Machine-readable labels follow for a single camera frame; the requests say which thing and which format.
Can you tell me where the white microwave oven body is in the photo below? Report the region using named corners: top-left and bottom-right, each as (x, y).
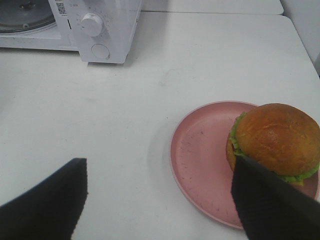
top-left (0, 0), bottom-right (143, 64)

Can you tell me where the round white door-release button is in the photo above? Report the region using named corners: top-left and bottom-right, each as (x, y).
top-left (91, 44), bottom-right (110, 59)

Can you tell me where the white microwave knob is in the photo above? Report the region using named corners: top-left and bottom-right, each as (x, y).
top-left (80, 13), bottom-right (104, 37)

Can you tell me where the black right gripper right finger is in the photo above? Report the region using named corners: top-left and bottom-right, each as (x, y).
top-left (231, 156), bottom-right (320, 240)

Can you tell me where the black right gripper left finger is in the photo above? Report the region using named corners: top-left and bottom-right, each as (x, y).
top-left (0, 158), bottom-right (88, 240)

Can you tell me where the toy hamburger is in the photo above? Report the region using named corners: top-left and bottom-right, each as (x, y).
top-left (225, 103), bottom-right (320, 186)

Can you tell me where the glass microwave turntable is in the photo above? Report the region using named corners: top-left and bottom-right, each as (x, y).
top-left (0, 0), bottom-right (55, 33)

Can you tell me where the pink round plate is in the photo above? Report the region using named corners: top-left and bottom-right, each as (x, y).
top-left (169, 100), bottom-right (320, 230)

